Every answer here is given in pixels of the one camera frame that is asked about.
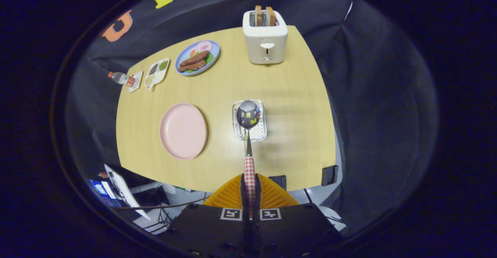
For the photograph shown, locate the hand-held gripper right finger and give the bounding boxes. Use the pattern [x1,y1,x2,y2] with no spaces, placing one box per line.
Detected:
[253,173,346,258]

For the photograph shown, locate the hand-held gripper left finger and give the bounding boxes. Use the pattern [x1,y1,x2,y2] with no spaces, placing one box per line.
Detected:
[165,173,252,258]

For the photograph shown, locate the spoon with red checked handle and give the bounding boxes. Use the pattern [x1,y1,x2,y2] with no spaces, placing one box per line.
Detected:
[236,100,261,220]

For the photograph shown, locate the black box under table edge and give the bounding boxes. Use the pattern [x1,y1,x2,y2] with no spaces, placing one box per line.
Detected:
[321,165,339,187]
[269,175,287,192]

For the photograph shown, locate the clear square tray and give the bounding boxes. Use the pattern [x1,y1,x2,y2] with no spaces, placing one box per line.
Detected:
[232,99,268,142]

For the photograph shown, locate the pink plate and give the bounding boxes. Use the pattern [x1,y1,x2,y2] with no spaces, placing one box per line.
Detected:
[159,102,208,161]

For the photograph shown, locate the white flat board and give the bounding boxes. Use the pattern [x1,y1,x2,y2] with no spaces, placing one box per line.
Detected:
[104,164,151,220]

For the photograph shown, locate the brown sausage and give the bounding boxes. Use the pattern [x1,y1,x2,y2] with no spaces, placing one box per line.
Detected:
[178,59,206,73]
[179,51,210,67]

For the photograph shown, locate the blue lit screen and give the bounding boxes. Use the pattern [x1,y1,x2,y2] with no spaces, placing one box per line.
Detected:
[89,178,117,206]

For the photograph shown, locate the white divided condiment tray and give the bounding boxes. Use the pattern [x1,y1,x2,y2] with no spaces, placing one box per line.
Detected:
[144,58,170,92]

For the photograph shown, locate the blue plate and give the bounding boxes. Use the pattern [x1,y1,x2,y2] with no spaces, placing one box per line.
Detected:
[175,40,220,76]

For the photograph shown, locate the small white dish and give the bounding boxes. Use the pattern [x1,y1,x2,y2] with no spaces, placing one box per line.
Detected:
[128,71,143,93]

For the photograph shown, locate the white toaster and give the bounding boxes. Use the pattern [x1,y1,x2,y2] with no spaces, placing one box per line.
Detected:
[242,10,289,65]

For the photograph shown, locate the clear bottle with red cap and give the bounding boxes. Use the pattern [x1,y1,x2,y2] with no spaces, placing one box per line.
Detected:
[108,71,136,87]

